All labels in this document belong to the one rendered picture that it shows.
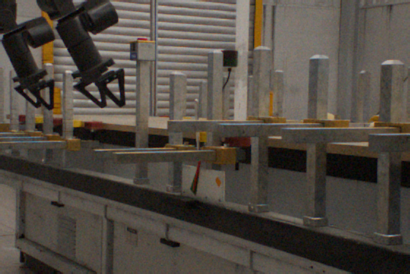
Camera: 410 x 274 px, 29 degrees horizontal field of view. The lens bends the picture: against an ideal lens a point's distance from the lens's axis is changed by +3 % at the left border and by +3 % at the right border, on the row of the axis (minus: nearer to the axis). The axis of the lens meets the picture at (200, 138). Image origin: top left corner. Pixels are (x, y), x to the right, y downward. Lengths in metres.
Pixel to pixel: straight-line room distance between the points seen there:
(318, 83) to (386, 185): 0.33
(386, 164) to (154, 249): 1.70
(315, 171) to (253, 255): 0.41
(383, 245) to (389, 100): 0.32
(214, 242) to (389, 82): 0.91
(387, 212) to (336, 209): 0.48
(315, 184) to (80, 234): 2.26
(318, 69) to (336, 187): 0.43
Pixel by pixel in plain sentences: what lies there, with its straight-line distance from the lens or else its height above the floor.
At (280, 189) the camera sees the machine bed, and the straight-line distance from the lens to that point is 2.49.
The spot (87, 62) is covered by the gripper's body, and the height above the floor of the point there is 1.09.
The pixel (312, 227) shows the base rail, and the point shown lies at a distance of 2.01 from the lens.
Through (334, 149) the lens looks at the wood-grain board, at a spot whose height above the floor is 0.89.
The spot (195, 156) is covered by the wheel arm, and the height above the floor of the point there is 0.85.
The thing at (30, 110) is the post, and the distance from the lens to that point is 4.01.
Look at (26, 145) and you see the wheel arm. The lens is 3.44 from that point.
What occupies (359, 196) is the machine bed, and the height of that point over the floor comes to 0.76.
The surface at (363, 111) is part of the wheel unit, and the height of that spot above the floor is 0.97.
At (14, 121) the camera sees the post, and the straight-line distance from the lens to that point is 4.25.
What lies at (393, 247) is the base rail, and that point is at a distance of 1.81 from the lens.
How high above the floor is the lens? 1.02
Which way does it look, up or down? 3 degrees down
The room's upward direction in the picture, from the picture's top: 1 degrees clockwise
